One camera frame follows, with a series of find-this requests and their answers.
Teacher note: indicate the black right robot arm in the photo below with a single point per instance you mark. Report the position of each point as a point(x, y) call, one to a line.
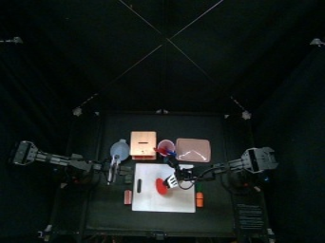
point(254, 159)

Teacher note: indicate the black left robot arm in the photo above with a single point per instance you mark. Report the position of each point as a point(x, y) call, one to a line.
point(50, 158)

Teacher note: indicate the square pink plate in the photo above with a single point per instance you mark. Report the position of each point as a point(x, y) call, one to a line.
point(192, 148)

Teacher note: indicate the white cutting board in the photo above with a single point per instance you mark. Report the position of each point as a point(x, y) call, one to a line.
point(147, 202)

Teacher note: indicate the red-brown block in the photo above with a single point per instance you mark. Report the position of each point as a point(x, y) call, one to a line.
point(127, 197)

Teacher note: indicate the orange block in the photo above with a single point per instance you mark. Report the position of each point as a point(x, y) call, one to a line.
point(199, 200)

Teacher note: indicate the wooden box with red front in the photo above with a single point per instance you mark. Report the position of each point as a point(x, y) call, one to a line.
point(143, 142)

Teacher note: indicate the red plastic cup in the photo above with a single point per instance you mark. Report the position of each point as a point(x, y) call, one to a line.
point(168, 144)

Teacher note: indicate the printed label sticker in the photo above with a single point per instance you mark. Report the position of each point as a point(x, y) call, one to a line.
point(248, 218)

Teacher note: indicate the white frame bracket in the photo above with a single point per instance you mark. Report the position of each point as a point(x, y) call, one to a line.
point(14, 40)
point(76, 110)
point(160, 111)
point(315, 41)
point(246, 114)

